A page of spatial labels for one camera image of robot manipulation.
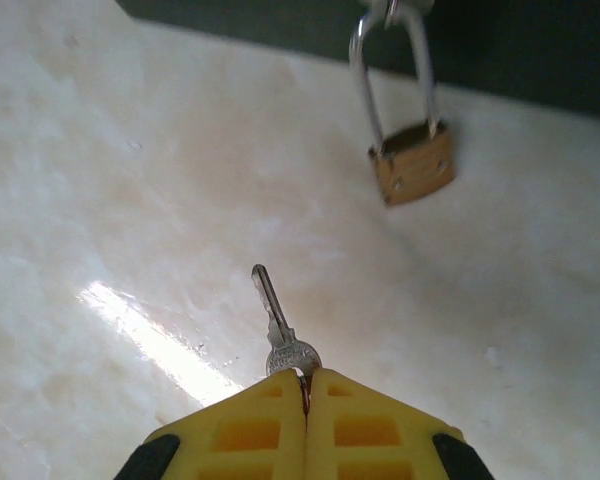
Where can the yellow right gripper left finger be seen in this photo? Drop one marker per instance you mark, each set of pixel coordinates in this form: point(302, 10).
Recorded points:
point(230, 450)

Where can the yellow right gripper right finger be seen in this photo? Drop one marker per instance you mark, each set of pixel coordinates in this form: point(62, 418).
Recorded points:
point(380, 450)

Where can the silver key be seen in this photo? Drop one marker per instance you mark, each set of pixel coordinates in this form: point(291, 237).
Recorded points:
point(300, 356)

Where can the brass padlock with long shackle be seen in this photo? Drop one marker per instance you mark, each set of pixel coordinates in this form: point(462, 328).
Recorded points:
point(420, 165)

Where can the dark tin box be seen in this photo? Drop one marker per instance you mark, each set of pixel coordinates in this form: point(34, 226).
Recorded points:
point(530, 50)

